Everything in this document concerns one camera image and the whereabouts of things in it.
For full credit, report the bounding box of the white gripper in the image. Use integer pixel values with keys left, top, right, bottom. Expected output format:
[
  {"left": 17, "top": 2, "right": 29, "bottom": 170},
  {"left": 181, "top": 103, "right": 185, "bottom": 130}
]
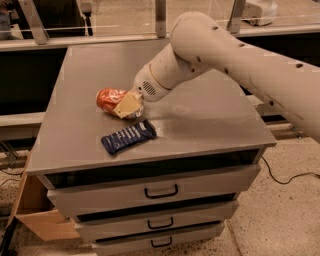
[{"left": 114, "top": 64, "right": 169, "bottom": 119}]

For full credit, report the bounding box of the red coke can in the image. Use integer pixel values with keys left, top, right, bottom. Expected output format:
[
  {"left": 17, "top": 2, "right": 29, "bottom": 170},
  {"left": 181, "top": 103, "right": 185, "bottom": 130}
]
[{"left": 96, "top": 88, "right": 129, "bottom": 118}]

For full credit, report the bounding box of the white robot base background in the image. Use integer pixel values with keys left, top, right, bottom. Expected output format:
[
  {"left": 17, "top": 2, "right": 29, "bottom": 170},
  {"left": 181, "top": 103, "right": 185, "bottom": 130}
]
[{"left": 242, "top": 0, "right": 278, "bottom": 26}]

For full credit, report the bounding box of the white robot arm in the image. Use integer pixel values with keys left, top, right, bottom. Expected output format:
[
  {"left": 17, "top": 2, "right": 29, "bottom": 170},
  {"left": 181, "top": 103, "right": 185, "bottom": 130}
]
[{"left": 115, "top": 12, "right": 320, "bottom": 142}]

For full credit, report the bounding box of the blue rxbar blueberry bar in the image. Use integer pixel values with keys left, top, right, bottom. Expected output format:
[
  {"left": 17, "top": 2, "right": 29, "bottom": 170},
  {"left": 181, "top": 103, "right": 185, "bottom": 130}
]
[{"left": 101, "top": 120, "right": 157, "bottom": 155}]

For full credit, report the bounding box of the grey drawer cabinet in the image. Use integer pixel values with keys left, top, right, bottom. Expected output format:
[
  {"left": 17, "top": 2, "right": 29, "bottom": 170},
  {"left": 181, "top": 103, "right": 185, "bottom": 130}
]
[{"left": 27, "top": 41, "right": 275, "bottom": 256}]

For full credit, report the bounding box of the top grey drawer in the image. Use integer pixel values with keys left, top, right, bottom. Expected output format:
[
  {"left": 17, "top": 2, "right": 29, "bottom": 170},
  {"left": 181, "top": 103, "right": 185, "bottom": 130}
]
[{"left": 47, "top": 164, "right": 260, "bottom": 222}]

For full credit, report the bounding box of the grey drawer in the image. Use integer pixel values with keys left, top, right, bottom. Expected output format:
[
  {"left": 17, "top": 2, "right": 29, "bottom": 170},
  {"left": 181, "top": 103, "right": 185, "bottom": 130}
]
[
  {"left": 92, "top": 222, "right": 224, "bottom": 256},
  {"left": 47, "top": 164, "right": 260, "bottom": 222},
  {"left": 75, "top": 200, "right": 239, "bottom": 241}
]

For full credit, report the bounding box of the middle grey drawer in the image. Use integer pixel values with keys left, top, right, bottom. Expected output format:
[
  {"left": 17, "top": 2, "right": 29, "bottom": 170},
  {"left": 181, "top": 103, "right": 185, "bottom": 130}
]
[{"left": 75, "top": 200, "right": 239, "bottom": 241}]

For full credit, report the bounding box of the brown cardboard box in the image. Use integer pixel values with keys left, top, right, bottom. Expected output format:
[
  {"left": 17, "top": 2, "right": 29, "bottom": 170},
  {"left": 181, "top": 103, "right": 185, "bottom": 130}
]
[{"left": 7, "top": 151, "right": 81, "bottom": 242}]

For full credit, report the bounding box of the bottom grey drawer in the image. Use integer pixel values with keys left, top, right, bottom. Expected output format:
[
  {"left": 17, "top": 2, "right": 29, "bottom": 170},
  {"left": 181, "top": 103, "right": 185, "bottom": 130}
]
[{"left": 92, "top": 222, "right": 224, "bottom": 256}]

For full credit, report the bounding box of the black floor cable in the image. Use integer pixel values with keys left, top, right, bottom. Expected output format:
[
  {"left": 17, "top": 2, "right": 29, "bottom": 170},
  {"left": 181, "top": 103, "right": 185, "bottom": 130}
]
[{"left": 260, "top": 155, "right": 320, "bottom": 185}]

